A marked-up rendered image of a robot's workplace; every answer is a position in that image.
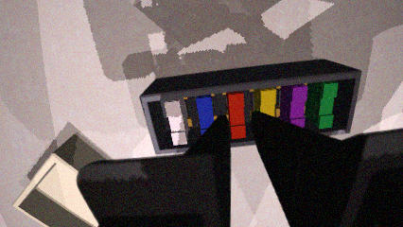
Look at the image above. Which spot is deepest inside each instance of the black fuse block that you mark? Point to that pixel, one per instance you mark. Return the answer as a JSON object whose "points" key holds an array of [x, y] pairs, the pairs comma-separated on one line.
{"points": [[319, 95]]}

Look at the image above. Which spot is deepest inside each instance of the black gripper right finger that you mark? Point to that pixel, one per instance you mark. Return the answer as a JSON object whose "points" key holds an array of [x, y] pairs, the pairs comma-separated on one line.
{"points": [[319, 180]]}

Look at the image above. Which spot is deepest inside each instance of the yellow fuse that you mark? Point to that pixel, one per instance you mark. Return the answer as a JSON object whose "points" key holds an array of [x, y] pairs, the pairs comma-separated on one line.
{"points": [[264, 100]]}

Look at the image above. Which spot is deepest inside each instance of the blue fuse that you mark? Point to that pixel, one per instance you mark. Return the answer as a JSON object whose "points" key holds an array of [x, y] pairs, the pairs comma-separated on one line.
{"points": [[205, 111]]}

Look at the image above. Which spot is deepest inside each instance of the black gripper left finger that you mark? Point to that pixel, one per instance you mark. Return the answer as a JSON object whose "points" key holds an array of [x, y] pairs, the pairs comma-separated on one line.
{"points": [[198, 181]]}

